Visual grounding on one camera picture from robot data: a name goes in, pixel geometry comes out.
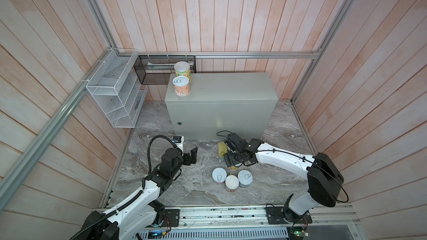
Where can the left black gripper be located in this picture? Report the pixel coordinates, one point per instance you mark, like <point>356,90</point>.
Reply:
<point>193,160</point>

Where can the aluminium front rail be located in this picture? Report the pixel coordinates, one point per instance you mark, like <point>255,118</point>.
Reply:
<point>193,217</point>

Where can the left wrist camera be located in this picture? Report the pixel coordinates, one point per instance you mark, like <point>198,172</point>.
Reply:
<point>178,140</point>

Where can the white wire mesh shelf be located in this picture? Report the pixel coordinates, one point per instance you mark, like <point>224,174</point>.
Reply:
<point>116,88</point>

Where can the pink label can front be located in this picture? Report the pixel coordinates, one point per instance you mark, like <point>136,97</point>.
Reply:
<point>219,176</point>

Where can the orange label can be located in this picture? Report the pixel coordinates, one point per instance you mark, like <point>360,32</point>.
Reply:
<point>181,85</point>

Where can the grey metal cabinet box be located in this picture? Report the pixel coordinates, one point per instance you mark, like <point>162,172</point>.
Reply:
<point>220,103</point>

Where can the yellow label can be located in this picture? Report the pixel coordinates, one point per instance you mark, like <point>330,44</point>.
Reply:
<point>182,68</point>

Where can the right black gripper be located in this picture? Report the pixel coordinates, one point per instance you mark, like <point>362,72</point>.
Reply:
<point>229,158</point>

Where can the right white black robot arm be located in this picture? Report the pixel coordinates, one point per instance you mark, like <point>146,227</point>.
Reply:
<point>324,179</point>

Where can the blue label can front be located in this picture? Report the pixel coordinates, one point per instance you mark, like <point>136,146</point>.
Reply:
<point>245,178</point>

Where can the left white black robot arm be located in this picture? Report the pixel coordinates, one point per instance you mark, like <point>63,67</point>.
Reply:
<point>141,208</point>

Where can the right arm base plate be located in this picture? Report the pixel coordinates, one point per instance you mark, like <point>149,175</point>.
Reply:
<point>276,215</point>

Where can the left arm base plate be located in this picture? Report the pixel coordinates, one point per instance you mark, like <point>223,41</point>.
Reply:
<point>170,218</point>

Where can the gold flat sardine tin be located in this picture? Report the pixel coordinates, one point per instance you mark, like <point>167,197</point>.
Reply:
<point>222,149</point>

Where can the black mesh basket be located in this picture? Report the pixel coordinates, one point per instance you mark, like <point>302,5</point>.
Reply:
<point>156,69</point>

